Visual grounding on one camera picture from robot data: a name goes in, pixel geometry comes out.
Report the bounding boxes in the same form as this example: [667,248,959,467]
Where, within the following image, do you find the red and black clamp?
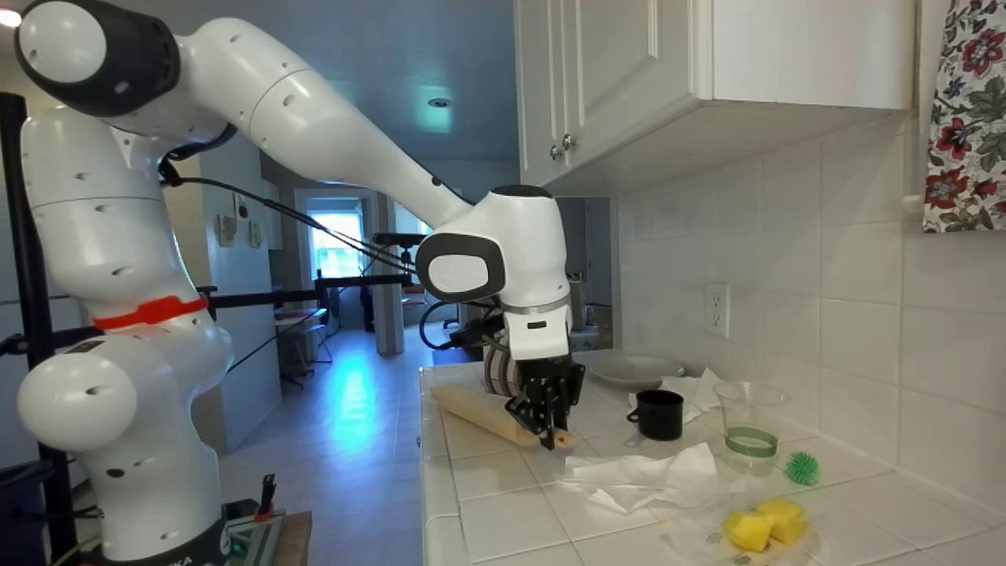
[256,472,281,520]

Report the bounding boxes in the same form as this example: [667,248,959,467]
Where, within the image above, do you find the striped tissue box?
[482,344,518,399]

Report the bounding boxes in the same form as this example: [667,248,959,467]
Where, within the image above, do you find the dark blue bin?
[0,458,57,566]

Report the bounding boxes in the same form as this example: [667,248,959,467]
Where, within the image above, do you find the black camera mounting bar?
[0,270,421,358]

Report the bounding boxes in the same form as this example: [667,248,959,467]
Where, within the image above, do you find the wooden rolling pin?
[431,380,581,457]

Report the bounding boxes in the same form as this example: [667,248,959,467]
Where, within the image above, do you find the white paper towel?
[559,438,727,515]

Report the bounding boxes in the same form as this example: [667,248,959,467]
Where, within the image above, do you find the wooden base board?
[224,508,315,566]

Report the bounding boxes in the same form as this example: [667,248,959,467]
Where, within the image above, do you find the white wall outlet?
[702,279,737,338]

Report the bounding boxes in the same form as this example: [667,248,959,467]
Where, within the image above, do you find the glass jar with green band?
[719,380,782,475]

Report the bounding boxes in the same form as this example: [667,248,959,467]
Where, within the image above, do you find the black stand pole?
[0,90,82,564]

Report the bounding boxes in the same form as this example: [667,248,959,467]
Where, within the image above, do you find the white plate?
[578,353,685,394]

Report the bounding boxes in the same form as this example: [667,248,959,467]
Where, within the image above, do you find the clear plastic bag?
[670,481,831,566]

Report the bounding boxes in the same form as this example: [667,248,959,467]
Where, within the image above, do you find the yellow lemon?
[723,508,776,557]

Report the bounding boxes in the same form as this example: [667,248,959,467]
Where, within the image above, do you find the black camera on stand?
[372,231,426,358]

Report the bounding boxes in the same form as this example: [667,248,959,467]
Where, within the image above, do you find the black cable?
[155,123,421,276]

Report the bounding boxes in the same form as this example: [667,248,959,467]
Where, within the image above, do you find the yellow sponge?
[756,496,811,547]

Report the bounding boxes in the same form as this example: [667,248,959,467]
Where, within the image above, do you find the floral curtain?
[923,0,1006,235]

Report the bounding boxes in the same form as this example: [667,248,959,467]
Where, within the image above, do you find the white upper cabinet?
[514,0,919,202]

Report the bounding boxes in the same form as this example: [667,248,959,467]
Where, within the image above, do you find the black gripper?
[511,354,589,454]

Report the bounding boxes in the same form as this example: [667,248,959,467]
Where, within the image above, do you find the crumpled clear plastic wrap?
[665,364,751,427]

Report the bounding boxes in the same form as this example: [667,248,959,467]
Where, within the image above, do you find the bright window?
[389,197,434,241]
[306,202,372,279]

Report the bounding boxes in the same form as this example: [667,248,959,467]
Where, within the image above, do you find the green scrubber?
[782,449,824,488]

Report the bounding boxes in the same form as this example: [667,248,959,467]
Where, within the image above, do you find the black mug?
[625,387,685,442]

